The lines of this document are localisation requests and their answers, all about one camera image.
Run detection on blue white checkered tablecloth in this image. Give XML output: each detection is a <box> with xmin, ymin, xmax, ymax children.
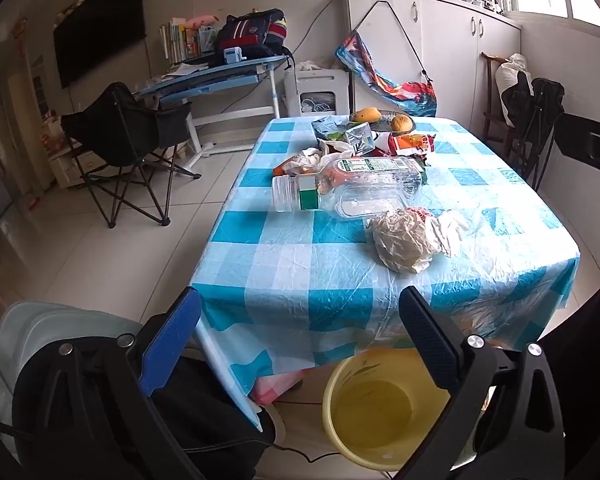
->
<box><xmin>190</xmin><ymin>116</ymin><xmax>581</xmax><ymax>411</ymax></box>

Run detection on person's right leg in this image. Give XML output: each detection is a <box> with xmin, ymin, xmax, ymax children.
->
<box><xmin>527</xmin><ymin>262</ymin><xmax>600</xmax><ymax>480</ymax></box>

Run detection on small printed packet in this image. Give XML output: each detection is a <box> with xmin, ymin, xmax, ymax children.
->
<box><xmin>312</xmin><ymin>116</ymin><xmax>351</xmax><ymax>141</ymax></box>

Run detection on large clear plastic bottle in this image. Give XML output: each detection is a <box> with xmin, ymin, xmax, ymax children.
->
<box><xmin>325</xmin><ymin>156</ymin><xmax>426</xmax><ymax>222</ymax></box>

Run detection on white low cabinet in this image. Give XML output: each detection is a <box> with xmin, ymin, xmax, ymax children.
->
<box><xmin>47</xmin><ymin>137</ymin><xmax>106</xmax><ymax>190</ymax></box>

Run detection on teal printed carton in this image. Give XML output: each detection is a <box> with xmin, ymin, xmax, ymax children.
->
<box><xmin>341</xmin><ymin>124</ymin><xmax>377</xmax><ymax>157</ymax></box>

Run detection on black folding camp chair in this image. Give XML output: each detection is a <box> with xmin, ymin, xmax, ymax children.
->
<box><xmin>61</xmin><ymin>81</ymin><xmax>202</xmax><ymax>229</ymax></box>

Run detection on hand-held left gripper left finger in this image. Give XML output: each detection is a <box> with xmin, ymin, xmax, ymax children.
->
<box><xmin>11</xmin><ymin>286</ymin><xmax>207</xmax><ymax>480</ymax></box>

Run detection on dark fruit bowl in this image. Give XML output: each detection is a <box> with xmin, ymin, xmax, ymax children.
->
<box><xmin>350</xmin><ymin>109</ymin><xmax>418</xmax><ymax>136</ymax></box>

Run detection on blue adjustable desk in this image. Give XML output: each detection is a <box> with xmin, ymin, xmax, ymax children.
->
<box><xmin>135</xmin><ymin>52</ymin><xmax>296</xmax><ymax>168</ymax></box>

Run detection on dark striped backpack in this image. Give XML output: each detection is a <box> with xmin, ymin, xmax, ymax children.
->
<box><xmin>214</xmin><ymin>8</ymin><xmax>293</xmax><ymax>61</ymax></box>

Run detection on white plastic stool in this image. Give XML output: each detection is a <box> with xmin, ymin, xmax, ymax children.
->
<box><xmin>284</xmin><ymin>67</ymin><xmax>351</xmax><ymax>118</ymax></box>

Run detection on grey green sofa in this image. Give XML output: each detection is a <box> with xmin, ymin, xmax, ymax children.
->
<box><xmin>0</xmin><ymin>300</ymin><xmax>146</xmax><ymax>480</ymax></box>

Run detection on small clear plastic bottle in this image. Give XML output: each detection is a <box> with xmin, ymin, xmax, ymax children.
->
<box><xmin>271</xmin><ymin>174</ymin><xmax>331</xmax><ymax>213</ymax></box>

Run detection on paper wrapper ball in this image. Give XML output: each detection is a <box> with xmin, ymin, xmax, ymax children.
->
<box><xmin>367</xmin><ymin>206</ymin><xmax>468</xmax><ymax>275</ymax></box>

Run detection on white round device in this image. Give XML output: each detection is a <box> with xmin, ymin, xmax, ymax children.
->
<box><xmin>260</xmin><ymin>405</ymin><xmax>287</xmax><ymax>448</ymax></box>

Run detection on row of books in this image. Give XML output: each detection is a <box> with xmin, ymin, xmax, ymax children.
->
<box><xmin>159</xmin><ymin>19</ymin><xmax>218</xmax><ymax>61</ymax></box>

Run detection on black flat television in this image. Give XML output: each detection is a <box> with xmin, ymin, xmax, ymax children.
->
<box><xmin>53</xmin><ymin>0</ymin><xmax>147</xmax><ymax>90</ymax></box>

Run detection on white tissue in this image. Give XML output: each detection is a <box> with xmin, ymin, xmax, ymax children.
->
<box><xmin>285</xmin><ymin>147</ymin><xmax>337</xmax><ymax>176</ymax></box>

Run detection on pink plush toy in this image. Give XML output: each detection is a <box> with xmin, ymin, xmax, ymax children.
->
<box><xmin>185</xmin><ymin>12</ymin><xmax>221</xmax><ymax>28</ymax></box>

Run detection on loose white papers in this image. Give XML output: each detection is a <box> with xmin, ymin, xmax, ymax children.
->
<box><xmin>162</xmin><ymin>62</ymin><xmax>211</xmax><ymax>81</ymax></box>

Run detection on colourful printed hanging bag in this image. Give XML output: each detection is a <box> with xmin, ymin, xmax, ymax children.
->
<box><xmin>335</xmin><ymin>0</ymin><xmax>438</xmax><ymax>118</ymax></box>

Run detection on yellow plastic bucket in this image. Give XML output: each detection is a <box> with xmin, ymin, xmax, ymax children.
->
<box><xmin>322</xmin><ymin>346</ymin><xmax>481</xmax><ymax>472</ymax></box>

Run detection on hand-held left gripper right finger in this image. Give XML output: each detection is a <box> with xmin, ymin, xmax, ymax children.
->
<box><xmin>393</xmin><ymin>285</ymin><xmax>567</xmax><ymax>480</ymax></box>

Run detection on white stuffed sack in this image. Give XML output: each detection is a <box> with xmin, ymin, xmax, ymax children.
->
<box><xmin>495</xmin><ymin>53</ymin><xmax>532</xmax><ymax>106</ymax></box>

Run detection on pink checkered cloth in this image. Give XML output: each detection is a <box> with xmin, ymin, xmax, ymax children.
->
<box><xmin>252</xmin><ymin>370</ymin><xmax>303</xmax><ymax>406</ymax></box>

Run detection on red snack packet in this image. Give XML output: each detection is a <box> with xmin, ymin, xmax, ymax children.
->
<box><xmin>387</xmin><ymin>132</ymin><xmax>437</xmax><ymax>162</ymax></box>

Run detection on wooden chair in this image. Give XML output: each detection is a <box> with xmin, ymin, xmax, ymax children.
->
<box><xmin>480</xmin><ymin>51</ymin><xmax>521</xmax><ymax>146</ymax></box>

